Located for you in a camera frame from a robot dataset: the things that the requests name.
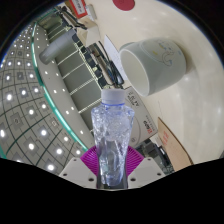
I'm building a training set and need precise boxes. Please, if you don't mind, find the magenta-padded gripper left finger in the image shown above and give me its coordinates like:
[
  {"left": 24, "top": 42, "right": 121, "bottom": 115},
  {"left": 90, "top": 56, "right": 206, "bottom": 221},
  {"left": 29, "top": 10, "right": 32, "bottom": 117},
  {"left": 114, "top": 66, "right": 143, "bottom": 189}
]
[{"left": 59, "top": 146, "right": 101, "bottom": 188}]

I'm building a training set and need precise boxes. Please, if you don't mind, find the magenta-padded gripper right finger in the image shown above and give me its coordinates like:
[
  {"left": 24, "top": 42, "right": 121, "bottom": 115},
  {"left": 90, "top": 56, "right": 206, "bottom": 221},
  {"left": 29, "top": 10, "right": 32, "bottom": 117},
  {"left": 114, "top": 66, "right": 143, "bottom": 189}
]
[{"left": 124, "top": 146, "right": 167, "bottom": 186}]

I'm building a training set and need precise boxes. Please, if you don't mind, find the clear plastic water bottle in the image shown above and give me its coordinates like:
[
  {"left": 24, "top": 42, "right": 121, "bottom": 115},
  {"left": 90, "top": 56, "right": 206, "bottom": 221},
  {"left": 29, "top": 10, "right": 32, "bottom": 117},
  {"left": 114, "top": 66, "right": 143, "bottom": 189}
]
[{"left": 90, "top": 88, "right": 136, "bottom": 188}]

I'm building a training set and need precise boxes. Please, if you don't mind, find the black flat device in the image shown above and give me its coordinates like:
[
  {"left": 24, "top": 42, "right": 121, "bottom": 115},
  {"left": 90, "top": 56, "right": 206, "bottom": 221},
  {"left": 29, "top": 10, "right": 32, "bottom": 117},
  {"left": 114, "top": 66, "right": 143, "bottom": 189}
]
[{"left": 143, "top": 139, "right": 174, "bottom": 174}]

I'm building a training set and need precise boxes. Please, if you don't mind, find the brown cardboard sheet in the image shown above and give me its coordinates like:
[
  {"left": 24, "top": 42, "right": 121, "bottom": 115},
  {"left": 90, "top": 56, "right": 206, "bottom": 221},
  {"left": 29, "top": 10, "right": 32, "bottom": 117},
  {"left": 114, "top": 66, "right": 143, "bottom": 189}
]
[{"left": 156, "top": 116, "right": 194, "bottom": 173}]

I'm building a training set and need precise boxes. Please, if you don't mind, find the group of ceiling lights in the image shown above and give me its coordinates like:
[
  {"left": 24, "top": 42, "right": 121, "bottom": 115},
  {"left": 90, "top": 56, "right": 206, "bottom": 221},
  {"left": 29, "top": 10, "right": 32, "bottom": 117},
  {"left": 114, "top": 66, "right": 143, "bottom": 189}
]
[{"left": 0, "top": 23, "right": 88, "bottom": 171}]

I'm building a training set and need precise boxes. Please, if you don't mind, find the black bag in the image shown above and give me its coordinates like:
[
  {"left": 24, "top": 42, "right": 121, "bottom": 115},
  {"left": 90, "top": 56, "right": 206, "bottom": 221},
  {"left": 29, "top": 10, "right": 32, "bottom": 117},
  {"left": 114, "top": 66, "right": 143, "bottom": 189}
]
[{"left": 96, "top": 41, "right": 124, "bottom": 86}]

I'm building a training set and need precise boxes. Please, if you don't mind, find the row of black office chairs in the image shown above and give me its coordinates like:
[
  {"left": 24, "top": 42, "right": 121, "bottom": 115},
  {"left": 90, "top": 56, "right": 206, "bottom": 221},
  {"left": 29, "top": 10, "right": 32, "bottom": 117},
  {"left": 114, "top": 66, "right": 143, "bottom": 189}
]
[{"left": 71, "top": 31, "right": 106, "bottom": 89}]

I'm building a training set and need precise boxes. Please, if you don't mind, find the white ceramic mug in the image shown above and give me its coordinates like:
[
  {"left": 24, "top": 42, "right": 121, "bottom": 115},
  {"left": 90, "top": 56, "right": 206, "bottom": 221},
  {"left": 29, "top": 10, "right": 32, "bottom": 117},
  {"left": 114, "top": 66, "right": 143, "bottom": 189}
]
[{"left": 118, "top": 38, "right": 187, "bottom": 98}]

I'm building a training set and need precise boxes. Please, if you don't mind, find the white remote control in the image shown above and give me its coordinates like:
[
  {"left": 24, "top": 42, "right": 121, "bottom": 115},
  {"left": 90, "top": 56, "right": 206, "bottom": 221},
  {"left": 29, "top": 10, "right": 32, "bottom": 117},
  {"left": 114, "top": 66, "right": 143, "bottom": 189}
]
[{"left": 85, "top": 3, "right": 98, "bottom": 21}]

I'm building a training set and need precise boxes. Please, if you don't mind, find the flat round red coaster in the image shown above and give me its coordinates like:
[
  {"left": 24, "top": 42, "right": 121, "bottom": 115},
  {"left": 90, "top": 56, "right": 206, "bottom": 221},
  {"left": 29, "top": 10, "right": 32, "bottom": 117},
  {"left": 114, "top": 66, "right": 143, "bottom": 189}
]
[{"left": 112, "top": 0, "right": 136, "bottom": 12}]

